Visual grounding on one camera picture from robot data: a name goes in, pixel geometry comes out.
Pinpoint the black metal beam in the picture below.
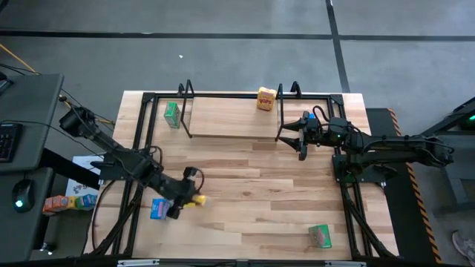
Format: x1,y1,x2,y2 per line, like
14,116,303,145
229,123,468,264
39,148,102,191

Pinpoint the grey desk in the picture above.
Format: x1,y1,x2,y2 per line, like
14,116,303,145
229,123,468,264
0,73,65,263

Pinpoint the black aluminium table frame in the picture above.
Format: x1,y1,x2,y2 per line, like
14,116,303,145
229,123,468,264
88,91,400,260

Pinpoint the yellow cable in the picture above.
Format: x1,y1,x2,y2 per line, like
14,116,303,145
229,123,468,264
0,43,114,125

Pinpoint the green mini cereal box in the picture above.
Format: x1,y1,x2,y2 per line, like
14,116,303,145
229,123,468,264
308,224,333,249
163,102,183,130

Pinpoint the colourful cereal multipack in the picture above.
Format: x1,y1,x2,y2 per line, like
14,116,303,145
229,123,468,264
43,194,98,216

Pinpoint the person's shoe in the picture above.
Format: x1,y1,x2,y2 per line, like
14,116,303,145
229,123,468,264
451,230,475,257

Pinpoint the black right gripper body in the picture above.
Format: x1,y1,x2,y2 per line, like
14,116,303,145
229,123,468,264
298,110,330,162

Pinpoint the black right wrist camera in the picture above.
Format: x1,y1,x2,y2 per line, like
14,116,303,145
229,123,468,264
305,117,322,135

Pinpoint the silver metal bracket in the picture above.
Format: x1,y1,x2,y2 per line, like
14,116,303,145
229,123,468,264
117,259,160,267
324,260,367,267

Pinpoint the black computer mouse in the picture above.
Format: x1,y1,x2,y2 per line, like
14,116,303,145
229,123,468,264
11,179,36,214

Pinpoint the black looped cable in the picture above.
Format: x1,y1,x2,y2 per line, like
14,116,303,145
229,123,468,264
91,179,118,254

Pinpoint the black backlit keyboard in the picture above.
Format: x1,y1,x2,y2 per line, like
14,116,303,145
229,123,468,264
0,123,22,164

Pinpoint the dark grey metal cart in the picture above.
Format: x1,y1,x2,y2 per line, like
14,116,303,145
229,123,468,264
407,96,475,216

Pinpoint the yellow mini cereal box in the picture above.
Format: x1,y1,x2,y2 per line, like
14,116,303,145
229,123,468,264
184,194,208,208
256,86,278,112

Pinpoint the black mat with hazard stripe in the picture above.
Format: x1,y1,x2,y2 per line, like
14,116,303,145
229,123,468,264
365,107,442,264

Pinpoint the thin black cable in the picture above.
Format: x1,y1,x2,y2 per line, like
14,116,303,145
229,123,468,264
0,119,103,159
58,88,117,129
0,62,40,76

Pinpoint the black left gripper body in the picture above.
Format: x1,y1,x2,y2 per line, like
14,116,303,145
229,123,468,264
166,179,200,219

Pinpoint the white printed cardboard box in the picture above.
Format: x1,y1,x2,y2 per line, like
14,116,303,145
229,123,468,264
65,154,105,197

